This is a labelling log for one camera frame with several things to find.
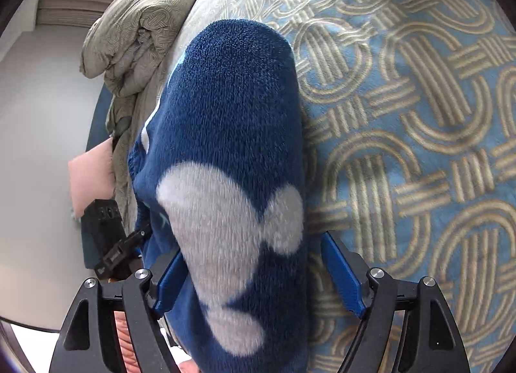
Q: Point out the folded beige quilt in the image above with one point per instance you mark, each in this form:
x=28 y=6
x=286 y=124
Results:
x=129 y=41

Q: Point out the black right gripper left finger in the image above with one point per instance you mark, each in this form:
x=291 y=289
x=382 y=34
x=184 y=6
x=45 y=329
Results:
x=88 y=340

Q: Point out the blue fleece patterned pants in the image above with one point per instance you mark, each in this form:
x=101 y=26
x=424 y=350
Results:
x=217 y=170

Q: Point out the pink pillow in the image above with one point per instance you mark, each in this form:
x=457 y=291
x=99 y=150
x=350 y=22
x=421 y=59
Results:
x=91 y=177

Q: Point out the beige pillow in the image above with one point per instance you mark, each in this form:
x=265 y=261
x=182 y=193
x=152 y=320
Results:
x=118 y=123

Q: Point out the blue beige patterned bed cover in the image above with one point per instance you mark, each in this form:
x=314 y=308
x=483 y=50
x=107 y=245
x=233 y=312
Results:
x=409 y=129

